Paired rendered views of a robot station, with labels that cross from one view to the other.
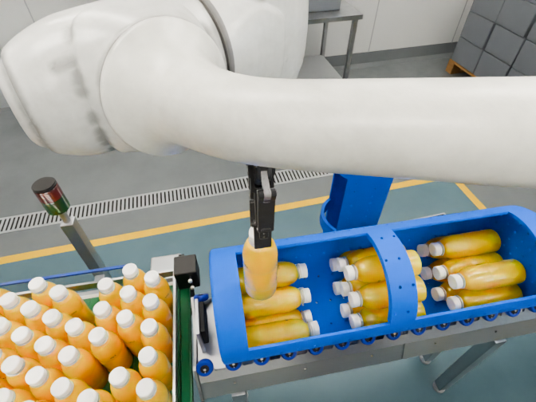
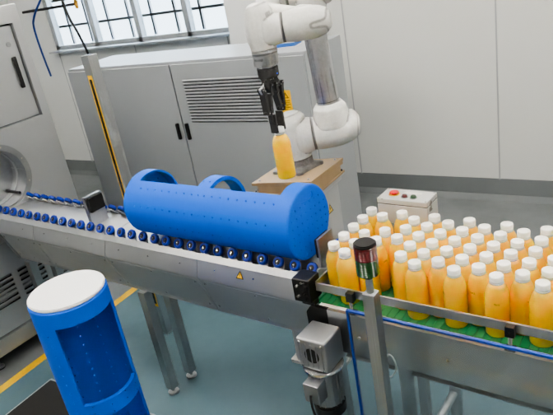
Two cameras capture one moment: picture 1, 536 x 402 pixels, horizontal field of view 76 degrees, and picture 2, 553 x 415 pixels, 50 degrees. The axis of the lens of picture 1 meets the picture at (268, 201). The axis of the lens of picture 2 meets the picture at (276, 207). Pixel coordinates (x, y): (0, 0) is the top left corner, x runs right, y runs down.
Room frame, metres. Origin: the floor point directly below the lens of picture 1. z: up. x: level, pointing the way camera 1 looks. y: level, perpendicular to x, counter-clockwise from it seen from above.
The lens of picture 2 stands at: (1.80, 1.58, 2.01)
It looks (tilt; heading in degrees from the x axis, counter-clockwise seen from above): 23 degrees down; 230
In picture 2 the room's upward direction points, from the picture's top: 11 degrees counter-clockwise
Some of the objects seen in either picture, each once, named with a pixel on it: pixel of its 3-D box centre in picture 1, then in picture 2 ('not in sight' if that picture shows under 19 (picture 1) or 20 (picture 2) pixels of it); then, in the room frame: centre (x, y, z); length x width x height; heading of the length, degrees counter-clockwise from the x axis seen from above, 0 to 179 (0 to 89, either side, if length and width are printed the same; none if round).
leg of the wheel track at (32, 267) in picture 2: not in sight; (46, 305); (0.85, -1.81, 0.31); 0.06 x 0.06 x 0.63; 10
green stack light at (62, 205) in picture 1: (55, 202); (367, 265); (0.70, 0.62, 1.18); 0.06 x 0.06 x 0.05
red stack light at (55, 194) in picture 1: (48, 191); (365, 251); (0.70, 0.62, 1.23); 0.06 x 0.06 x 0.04
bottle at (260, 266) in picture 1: (260, 264); (283, 154); (0.39, 0.02, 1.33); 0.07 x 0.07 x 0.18
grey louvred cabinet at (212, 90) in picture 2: not in sight; (211, 148); (-0.77, -2.07, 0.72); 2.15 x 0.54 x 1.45; 104
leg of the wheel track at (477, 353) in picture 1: (463, 365); (178, 328); (0.53, -0.86, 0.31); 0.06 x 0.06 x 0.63; 10
